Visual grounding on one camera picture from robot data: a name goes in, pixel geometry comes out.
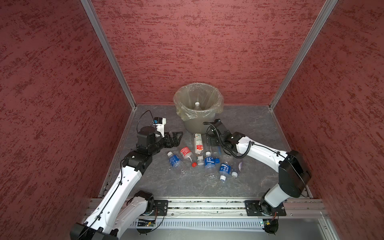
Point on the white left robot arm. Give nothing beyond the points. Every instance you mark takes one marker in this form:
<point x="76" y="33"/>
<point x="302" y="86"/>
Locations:
<point x="112" y="218"/>

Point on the translucent green bin liner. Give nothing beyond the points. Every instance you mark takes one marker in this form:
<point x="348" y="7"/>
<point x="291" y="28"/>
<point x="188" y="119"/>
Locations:
<point x="186" y="102"/>

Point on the clear purple tinted bottle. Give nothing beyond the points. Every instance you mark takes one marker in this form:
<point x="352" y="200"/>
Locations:
<point x="236" y="167"/>

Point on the grey mesh waste bin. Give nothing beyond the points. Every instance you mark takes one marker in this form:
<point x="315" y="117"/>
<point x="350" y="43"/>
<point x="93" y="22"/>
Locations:
<point x="195" y="124"/>

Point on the clear bottle white cap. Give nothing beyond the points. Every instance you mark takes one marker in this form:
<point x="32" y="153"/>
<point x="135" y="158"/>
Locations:
<point x="197" y="106"/>

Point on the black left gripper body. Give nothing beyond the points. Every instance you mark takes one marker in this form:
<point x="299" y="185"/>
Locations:
<point x="159" y="144"/>

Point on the white slotted cable duct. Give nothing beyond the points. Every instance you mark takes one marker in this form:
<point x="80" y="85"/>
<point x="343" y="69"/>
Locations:
<point x="250" y="225"/>

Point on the clear bottle red label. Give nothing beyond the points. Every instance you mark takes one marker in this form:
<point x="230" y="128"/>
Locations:
<point x="188" y="155"/>

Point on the blue label bottle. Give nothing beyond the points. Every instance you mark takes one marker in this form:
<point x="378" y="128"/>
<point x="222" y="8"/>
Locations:
<point x="210" y="165"/>
<point x="225" y="168"/>
<point x="175" y="161"/>

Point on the aluminium corner post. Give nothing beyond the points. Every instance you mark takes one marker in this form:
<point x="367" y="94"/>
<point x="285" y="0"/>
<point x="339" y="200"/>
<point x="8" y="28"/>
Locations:
<point x="318" y="24"/>
<point x="97" y="26"/>

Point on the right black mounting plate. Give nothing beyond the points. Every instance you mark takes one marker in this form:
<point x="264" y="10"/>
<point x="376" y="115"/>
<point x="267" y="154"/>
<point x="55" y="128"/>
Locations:
<point x="256" y="209"/>

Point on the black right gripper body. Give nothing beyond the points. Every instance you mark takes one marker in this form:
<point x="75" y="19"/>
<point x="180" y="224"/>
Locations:
<point x="215" y="141"/>

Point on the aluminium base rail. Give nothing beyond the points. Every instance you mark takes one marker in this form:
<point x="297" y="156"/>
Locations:
<point x="234" y="208"/>

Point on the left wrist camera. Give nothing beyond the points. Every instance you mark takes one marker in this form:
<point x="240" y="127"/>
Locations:
<point x="160" y="126"/>

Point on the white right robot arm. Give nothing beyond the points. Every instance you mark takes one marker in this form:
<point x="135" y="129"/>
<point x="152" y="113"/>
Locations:
<point x="293" y="172"/>

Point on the left aluminium corner post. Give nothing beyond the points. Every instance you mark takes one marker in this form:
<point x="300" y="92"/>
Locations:
<point x="97" y="26"/>

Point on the black mounting plate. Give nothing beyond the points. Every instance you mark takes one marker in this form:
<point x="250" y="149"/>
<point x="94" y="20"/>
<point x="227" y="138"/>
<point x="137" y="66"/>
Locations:
<point x="256" y="209"/>
<point x="160" y="208"/>

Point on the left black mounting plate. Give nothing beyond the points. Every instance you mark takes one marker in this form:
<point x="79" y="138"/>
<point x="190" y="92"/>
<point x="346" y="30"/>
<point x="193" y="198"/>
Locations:
<point x="160" y="208"/>

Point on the right aluminium corner post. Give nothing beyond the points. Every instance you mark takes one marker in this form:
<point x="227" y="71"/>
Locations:
<point x="318" y="24"/>

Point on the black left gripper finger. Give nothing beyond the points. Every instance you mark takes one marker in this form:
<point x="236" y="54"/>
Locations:
<point x="170" y="144"/>
<point x="175" y="137"/>

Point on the clear bottle blue cap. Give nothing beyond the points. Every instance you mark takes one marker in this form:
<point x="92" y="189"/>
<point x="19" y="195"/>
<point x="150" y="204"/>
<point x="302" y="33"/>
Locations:
<point x="216" y="152"/>

